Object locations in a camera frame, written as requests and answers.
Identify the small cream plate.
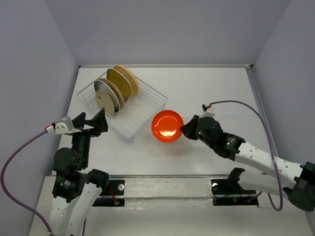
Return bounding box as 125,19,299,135
95,90,115,117

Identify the orange plate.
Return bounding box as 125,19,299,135
151,110,184,143

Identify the beige floral plate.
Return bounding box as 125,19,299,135
105,79,125,109

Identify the white green-rimmed plate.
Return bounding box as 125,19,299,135
94,78,120,113

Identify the white wire dish rack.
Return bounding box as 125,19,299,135
77,66,167,141

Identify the woven bamboo tray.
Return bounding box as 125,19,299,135
106,68,131,102

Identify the tan round plate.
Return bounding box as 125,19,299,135
113,65,140,96

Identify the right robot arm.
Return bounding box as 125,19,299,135
180,116,315,212

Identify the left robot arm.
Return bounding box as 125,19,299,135
45,110,109,236

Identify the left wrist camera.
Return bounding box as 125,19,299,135
52,116,74,135

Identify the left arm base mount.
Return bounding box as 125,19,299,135
93,179,125,207

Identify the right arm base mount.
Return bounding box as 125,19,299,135
211,178,259,207

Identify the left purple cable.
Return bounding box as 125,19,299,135
0,124,86,236

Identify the purple cable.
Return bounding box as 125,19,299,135
0,124,86,236
206,100,284,211

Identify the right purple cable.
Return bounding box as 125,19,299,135
206,100,284,211

